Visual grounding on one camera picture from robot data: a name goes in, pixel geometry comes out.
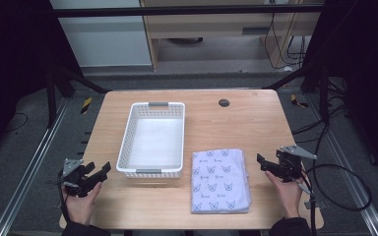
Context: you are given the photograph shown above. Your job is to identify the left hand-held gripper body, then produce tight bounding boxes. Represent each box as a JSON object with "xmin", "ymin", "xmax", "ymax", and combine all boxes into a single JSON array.
[{"xmin": 58, "ymin": 158, "xmax": 95, "ymax": 198}]

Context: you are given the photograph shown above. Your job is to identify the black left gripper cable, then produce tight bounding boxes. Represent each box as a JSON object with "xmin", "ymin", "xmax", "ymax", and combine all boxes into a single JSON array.
[{"xmin": 56, "ymin": 170, "xmax": 72, "ymax": 224}]

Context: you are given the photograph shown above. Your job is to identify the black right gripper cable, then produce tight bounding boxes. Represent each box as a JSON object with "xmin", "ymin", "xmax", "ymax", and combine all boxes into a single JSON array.
[{"xmin": 299, "ymin": 162, "xmax": 373, "ymax": 236}]

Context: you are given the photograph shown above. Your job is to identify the white plastic basket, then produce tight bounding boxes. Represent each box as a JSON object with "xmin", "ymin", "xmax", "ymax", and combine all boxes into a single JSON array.
[{"xmin": 115, "ymin": 101, "xmax": 186, "ymax": 180}]

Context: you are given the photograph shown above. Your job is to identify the person's right hand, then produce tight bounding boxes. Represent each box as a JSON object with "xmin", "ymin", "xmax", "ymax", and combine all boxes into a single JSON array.
[{"xmin": 264, "ymin": 170, "xmax": 305, "ymax": 219}]

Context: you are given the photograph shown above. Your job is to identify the white cabinet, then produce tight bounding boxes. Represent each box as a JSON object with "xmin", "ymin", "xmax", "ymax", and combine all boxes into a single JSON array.
[{"xmin": 49, "ymin": 0, "xmax": 154, "ymax": 69}]

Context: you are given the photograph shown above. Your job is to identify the black metal stand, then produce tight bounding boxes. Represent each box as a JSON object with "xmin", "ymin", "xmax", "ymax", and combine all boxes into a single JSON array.
[
  {"xmin": 44, "ymin": 63, "xmax": 111, "ymax": 130},
  {"xmin": 263, "ymin": 62, "xmax": 331, "ymax": 125}
]

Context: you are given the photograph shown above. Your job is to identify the yellow black striped tape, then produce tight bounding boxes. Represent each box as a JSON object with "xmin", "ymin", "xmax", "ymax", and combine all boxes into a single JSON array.
[
  {"xmin": 80, "ymin": 96, "xmax": 94, "ymax": 115},
  {"xmin": 289, "ymin": 93, "xmax": 310, "ymax": 109}
]

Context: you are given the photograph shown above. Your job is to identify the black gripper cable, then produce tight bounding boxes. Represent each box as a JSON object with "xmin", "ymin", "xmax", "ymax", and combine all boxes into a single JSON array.
[
  {"xmin": 56, "ymin": 170, "xmax": 72, "ymax": 224},
  {"xmin": 299, "ymin": 162, "xmax": 373, "ymax": 236}
]

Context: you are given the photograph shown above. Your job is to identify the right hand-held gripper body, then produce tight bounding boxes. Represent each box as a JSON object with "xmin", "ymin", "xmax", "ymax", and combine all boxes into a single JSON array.
[{"xmin": 275, "ymin": 145, "xmax": 318, "ymax": 183}]

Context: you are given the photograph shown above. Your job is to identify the silver floor rail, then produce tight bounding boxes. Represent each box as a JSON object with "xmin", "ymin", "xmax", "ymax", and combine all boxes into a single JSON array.
[
  {"xmin": 0, "ymin": 97, "xmax": 71, "ymax": 236},
  {"xmin": 306, "ymin": 94, "xmax": 378, "ymax": 236}
]

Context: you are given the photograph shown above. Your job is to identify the person's left hand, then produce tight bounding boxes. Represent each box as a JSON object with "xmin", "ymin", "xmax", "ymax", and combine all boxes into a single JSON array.
[{"xmin": 61, "ymin": 181, "xmax": 103, "ymax": 227}]

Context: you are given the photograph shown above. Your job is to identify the black floor cables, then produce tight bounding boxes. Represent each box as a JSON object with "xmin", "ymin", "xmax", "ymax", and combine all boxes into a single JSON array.
[{"xmin": 289, "ymin": 78, "xmax": 352, "ymax": 146}]

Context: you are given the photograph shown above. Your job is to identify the black hanging cables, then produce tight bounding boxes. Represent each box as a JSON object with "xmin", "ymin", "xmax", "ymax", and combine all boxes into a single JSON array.
[{"xmin": 263, "ymin": 12, "xmax": 310, "ymax": 71}]

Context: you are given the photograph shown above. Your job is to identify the black horizontal frame bar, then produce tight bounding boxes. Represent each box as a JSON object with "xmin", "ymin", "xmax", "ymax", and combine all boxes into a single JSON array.
[{"xmin": 52, "ymin": 4, "xmax": 325, "ymax": 19}]

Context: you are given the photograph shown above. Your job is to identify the light wooden desk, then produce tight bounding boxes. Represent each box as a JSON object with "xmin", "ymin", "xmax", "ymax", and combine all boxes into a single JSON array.
[{"xmin": 139, "ymin": 0, "xmax": 324, "ymax": 71}]

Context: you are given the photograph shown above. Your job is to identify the folded white printed cloth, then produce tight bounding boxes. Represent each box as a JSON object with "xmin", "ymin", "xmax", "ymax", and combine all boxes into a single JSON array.
[{"xmin": 190, "ymin": 147, "xmax": 253, "ymax": 215}]

